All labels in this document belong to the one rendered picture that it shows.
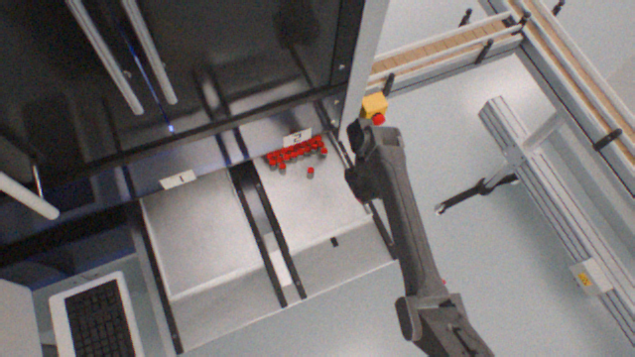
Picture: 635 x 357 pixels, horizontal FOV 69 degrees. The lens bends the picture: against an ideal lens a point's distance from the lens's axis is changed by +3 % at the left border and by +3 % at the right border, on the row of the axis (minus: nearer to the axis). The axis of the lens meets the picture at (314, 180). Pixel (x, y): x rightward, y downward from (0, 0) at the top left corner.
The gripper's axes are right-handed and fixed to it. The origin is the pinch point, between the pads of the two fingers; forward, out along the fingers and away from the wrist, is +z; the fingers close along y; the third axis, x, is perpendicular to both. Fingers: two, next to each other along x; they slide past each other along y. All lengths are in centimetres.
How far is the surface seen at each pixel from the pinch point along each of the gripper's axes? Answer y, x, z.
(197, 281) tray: 6, 46, 18
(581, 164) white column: 20, -142, 95
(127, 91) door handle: 11, 40, -46
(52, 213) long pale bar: 16, 66, -17
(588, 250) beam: -24, -84, 58
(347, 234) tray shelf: 1.3, 3.0, 19.1
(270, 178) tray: 25.7, 17.1, 14.0
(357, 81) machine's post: 22.3, -8.9, -17.8
